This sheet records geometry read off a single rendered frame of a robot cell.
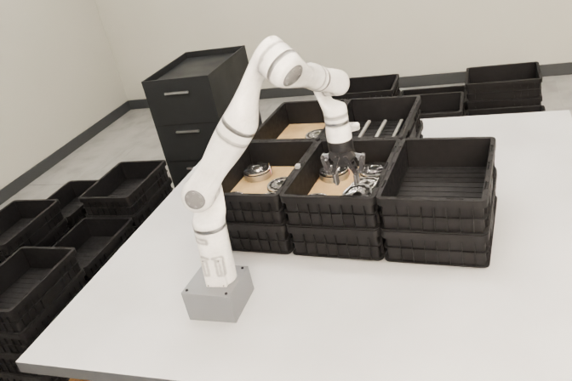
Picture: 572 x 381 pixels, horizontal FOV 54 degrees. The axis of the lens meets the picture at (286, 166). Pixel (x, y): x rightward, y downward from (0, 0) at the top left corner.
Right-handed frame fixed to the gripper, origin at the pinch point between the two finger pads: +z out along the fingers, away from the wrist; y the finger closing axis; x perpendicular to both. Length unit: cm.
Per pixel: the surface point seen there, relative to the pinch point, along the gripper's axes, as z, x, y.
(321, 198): 0.2, -10.9, -4.6
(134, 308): 23, -41, -59
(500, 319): 23, -29, 45
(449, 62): 71, 339, -17
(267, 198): 0.6, -10.9, -22.2
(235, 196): 0.3, -10.9, -33.3
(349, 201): 0.8, -10.8, 3.9
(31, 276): 43, -10, -145
